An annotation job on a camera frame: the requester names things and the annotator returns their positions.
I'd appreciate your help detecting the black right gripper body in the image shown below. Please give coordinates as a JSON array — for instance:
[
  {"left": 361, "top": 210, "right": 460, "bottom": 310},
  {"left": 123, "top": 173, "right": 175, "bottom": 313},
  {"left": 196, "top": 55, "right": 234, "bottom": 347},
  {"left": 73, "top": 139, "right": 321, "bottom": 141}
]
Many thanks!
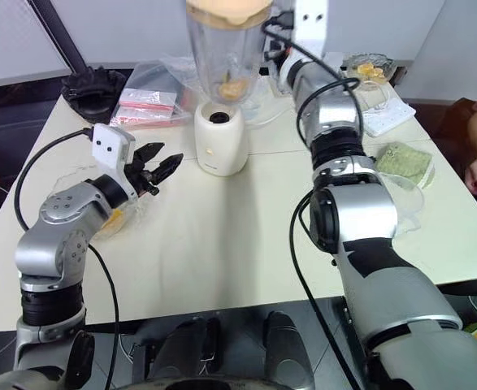
[{"left": 263, "top": 37, "right": 294, "bottom": 64}]

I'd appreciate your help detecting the cream blender jar lid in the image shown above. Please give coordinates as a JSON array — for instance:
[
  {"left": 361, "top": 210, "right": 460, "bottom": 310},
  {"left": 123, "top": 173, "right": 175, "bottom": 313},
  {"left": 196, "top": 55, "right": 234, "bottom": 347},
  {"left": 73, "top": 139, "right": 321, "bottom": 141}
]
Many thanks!
[{"left": 185, "top": 0, "right": 275, "bottom": 28}]

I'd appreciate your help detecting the white blender base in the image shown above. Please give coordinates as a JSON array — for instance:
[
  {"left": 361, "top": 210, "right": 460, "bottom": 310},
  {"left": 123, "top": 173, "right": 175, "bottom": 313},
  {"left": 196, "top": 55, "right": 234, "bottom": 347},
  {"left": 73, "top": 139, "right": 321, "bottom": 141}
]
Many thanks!
[{"left": 193, "top": 101, "right": 249, "bottom": 177}]

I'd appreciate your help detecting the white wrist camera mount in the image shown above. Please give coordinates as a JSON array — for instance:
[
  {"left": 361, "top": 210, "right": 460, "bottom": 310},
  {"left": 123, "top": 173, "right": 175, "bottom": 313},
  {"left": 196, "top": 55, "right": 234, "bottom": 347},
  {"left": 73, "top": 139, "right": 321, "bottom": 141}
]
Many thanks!
[
  {"left": 90, "top": 123, "right": 140, "bottom": 201},
  {"left": 292, "top": 0, "right": 329, "bottom": 57}
]

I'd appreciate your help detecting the person's dark clothed body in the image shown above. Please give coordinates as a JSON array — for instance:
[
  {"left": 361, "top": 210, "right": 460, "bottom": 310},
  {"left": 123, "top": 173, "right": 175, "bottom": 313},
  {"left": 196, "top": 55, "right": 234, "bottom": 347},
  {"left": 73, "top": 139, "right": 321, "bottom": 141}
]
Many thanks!
[{"left": 427, "top": 79, "right": 477, "bottom": 182}]

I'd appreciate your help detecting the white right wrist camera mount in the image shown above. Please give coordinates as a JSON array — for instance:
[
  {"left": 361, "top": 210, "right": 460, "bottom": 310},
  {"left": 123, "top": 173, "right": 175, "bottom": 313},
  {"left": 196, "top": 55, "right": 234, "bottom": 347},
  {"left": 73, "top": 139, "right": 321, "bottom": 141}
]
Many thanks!
[{"left": 292, "top": 0, "right": 329, "bottom": 57}]

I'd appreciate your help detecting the clear blender jar with handle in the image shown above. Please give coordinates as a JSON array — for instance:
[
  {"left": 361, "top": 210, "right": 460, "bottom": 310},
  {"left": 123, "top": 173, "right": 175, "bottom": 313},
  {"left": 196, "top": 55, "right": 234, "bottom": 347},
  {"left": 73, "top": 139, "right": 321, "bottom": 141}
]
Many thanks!
[{"left": 186, "top": 11, "right": 274, "bottom": 108}]

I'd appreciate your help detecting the orange fruit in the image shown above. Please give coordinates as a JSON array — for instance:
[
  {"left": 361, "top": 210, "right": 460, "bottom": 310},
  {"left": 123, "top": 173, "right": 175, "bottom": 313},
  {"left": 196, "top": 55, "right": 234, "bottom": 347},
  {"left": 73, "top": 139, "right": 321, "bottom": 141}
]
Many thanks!
[{"left": 356, "top": 62, "right": 386, "bottom": 81}]

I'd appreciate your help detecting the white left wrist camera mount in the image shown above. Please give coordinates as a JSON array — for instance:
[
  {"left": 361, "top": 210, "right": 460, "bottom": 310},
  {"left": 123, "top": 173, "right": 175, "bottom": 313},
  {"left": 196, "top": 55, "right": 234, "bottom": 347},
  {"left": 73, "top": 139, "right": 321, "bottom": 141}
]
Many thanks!
[{"left": 90, "top": 123, "right": 140, "bottom": 201}]

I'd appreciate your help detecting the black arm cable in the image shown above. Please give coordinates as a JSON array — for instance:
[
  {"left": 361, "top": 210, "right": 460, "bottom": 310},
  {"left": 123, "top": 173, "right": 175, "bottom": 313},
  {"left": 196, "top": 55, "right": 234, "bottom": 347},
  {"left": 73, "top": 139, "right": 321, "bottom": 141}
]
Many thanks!
[
  {"left": 13, "top": 127, "right": 122, "bottom": 390},
  {"left": 261, "top": 8, "right": 366, "bottom": 390}
]

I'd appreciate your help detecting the black slanted post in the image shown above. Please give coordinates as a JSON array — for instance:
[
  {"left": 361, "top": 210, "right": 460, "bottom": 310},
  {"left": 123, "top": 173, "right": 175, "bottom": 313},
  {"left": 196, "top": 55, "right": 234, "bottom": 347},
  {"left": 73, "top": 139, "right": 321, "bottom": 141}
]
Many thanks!
[{"left": 25, "top": 0, "right": 88, "bottom": 75}]

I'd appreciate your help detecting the clear scalloped glass dish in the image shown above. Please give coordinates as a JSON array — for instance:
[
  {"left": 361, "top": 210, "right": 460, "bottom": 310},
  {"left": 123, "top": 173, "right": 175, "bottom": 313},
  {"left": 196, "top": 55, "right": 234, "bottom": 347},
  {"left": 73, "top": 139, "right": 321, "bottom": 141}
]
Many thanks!
[{"left": 50, "top": 162, "right": 150, "bottom": 243}]

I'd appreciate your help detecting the crumpled clear plastic bag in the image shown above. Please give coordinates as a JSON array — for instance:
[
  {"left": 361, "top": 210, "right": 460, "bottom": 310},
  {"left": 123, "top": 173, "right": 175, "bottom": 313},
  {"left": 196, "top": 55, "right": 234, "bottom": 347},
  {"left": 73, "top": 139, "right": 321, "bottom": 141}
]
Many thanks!
[{"left": 158, "top": 51, "right": 264, "bottom": 124}]

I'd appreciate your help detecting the orange segment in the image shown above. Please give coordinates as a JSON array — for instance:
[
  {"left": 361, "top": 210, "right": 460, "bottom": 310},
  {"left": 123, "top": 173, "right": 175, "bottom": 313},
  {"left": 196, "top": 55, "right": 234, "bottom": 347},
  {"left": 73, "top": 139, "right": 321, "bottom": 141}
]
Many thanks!
[
  {"left": 217, "top": 82, "right": 240, "bottom": 103},
  {"left": 232, "top": 77, "right": 250, "bottom": 98}
]

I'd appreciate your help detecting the white power strip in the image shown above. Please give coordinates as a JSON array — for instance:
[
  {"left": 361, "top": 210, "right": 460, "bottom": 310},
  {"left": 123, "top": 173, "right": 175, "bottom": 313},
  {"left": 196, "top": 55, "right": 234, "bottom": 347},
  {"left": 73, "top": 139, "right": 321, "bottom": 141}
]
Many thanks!
[{"left": 361, "top": 98, "right": 418, "bottom": 138}]

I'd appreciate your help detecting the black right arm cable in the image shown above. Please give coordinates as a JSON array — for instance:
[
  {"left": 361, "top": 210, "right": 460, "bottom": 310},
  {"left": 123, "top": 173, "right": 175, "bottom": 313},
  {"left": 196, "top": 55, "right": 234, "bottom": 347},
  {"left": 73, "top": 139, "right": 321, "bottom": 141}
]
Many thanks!
[{"left": 261, "top": 8, "right": 366, "bottom": 390}]

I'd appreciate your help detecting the clear glass bowl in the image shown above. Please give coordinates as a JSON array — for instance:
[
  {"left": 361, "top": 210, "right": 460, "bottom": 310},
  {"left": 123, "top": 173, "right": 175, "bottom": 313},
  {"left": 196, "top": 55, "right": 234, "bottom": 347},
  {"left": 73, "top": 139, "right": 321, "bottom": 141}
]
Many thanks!
[{"left": 340, "top": 51, "right": 398, "bottom": 83}]

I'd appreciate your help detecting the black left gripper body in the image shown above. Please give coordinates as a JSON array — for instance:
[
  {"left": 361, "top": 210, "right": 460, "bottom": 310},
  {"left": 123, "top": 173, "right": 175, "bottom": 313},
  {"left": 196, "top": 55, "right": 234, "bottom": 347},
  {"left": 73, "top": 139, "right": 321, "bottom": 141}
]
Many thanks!
[{"left": 125, "top": 159, "right": 161, "bottom": 198}]

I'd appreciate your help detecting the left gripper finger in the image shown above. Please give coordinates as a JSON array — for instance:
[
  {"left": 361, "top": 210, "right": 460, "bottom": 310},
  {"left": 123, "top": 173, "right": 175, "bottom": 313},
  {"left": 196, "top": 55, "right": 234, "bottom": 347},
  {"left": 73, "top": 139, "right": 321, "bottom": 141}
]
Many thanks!
[
  {"left": 154, "top": 153, "right": 185, "bottom": 186},
  {"left": 134, "top": 141, "right": 167, "bottom": 169}
]

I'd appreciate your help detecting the clear red-striped zip bag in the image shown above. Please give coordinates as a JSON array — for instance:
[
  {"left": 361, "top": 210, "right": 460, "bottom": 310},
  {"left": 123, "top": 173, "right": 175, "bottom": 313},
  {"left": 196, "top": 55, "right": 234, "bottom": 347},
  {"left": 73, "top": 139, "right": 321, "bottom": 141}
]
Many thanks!
[
  {"left": 109, "top": 103, "right": 193, "bottom": 130},
  {"left": 120, "top": 62, "right": 182, "bottom": 110}
]

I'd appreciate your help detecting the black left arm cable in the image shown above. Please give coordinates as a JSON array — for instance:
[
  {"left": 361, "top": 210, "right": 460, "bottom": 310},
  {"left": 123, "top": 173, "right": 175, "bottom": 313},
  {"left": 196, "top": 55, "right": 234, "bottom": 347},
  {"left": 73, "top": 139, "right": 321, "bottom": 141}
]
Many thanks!
[{"left": 13, "top": 127, "right": 122, "bottom": 390}]

